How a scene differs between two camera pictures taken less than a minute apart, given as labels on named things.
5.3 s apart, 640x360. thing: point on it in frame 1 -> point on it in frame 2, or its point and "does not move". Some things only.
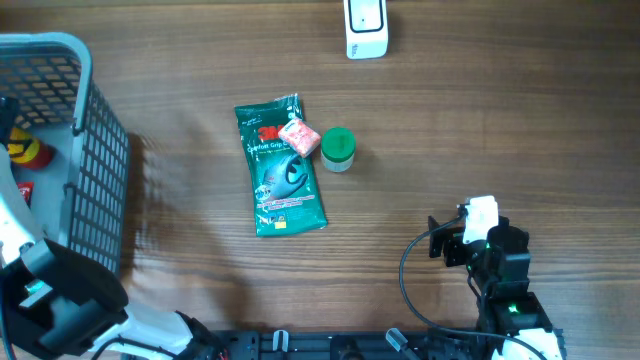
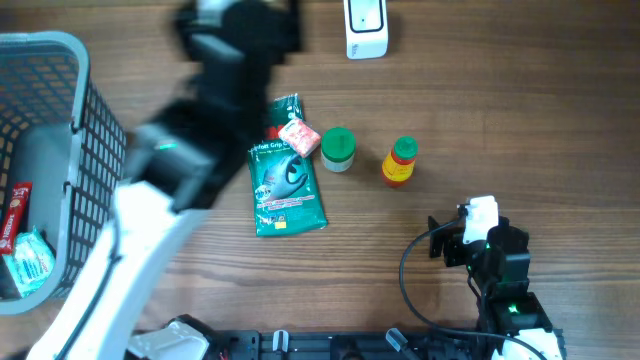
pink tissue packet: (299, 137) does not move
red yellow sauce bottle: (24, 149) -> (398, 165)
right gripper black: (453, 243) does not move
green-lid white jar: (338, 146) does not move
